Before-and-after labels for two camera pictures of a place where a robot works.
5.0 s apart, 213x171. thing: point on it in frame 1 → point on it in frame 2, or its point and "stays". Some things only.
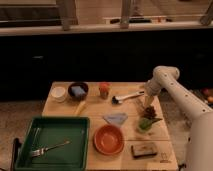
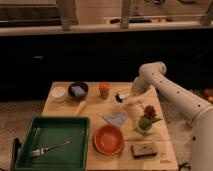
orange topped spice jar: [104, 90] stays
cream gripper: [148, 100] → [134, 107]
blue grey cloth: [116, 118] stays
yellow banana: [80, 108] stays
